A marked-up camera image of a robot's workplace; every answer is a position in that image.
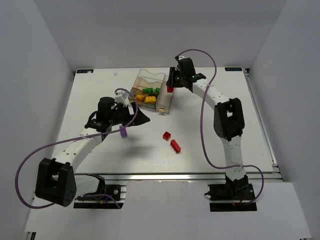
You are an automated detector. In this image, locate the yellow 2x4 lego brick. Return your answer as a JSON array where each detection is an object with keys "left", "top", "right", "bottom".
[{"left": 136, "top": 94, "right": 146, "bottom": 101}]

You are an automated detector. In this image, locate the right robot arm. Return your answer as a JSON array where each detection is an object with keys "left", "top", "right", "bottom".
[{"left": 166, "top": 56, "right": 249, "bottom": 192}]

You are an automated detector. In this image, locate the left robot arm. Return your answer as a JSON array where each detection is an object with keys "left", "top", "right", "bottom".
[{"left": 35, "top": 97, "right": 150, "bottom": 207}]

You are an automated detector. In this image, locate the clear long drawer box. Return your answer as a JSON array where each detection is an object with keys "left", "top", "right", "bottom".
[{"left": 155, "top": 75, "right": 174, "bottom": 114}]

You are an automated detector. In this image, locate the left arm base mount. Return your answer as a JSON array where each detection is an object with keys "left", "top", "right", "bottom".
[{"left": 73, "top": 174, "right": 127, "bottom": 210}]

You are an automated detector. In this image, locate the dark label sticker left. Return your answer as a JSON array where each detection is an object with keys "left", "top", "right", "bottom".
[{"left": 76, "top": 69, "right": 94, "bottom": 74}]

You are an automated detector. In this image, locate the dark label sticker right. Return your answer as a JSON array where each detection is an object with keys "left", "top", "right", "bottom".
[{"left": 224, "top": 67, "right": 243, "bottom": 72}]

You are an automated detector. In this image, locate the yellow rounded lego brick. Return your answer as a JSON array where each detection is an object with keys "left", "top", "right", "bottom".
[{"left": 144, "top": 96, "right": 157, "bottom": 105}]

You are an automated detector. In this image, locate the aluminium front rail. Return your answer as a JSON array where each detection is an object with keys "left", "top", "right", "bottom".
[{"left": 76, "top": 172, "right": 283, "bottom": 181}]

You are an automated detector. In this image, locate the clear stepped organizer tray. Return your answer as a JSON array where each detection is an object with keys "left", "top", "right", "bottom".
[{"left": 128, "top": 69, "right": 166, "bottom": 110}]

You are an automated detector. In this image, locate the red curved lego brick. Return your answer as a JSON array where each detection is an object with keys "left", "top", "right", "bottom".
[{"left": 167, "top": 86, "right": 174, "bottom": 93}]

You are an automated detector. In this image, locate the aluminium right side rail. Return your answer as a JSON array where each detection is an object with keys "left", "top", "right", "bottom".
[{"left": 243, "top": 68, "right": 284, "bottom": 181}]

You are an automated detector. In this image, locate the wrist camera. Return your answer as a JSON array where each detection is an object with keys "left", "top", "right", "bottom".
[
  {"left": 114, "top": 90, "right": 130, "bottom": 107},
  {"left": 174, "top": 55, "right": 187, "bottom": 61}
]

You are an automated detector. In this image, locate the purple 2x4 lego brick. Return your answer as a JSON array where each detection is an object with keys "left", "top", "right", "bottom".
[{"left": 119, "top": 125, "right": 128, "bottom": 139}]

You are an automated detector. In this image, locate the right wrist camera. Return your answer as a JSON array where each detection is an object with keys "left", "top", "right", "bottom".
[{"left": 174, "top": 55, "right": 187, "bottom": 61}]

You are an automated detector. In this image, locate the red 2x2 lego brick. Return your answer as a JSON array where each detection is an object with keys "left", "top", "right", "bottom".
[{"left": 162, "top": 131, "right": 171, "bottom": 141}]

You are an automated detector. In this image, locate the dark label sticker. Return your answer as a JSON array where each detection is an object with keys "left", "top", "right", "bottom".
[
  {"left": 224, "top": 67, "right": 243, "bottom": 72},
  {"left": 76, "top": 69, "right": 94, "bottom": 74}
]

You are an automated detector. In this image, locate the red 2x4 lego on side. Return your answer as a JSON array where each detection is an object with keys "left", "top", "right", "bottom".
[{"left": 170, "top": 139, "right": 181, "bottom": 153}]

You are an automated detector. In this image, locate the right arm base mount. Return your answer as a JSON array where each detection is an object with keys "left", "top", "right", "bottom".
[{"left": 204, "top": 175, "right": 258, "bottom": 213}]

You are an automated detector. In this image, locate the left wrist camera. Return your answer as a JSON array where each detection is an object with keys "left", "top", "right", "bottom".
[{"left": 114, "top": 90, "right": 130, "bottom": 107}]

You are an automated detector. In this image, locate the aluminium rail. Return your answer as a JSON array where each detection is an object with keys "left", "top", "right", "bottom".
[
  {"left": 76, "top": 172, "right": 283, "bottom": 181},
  {"left": 243, "top": 68, "right": 284, "bottom": 181}
]

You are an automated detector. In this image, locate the green 2x2 lego brick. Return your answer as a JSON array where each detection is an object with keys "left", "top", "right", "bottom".
[{"left": 142, "top": 87, "right": 153, "bottom": 93}]

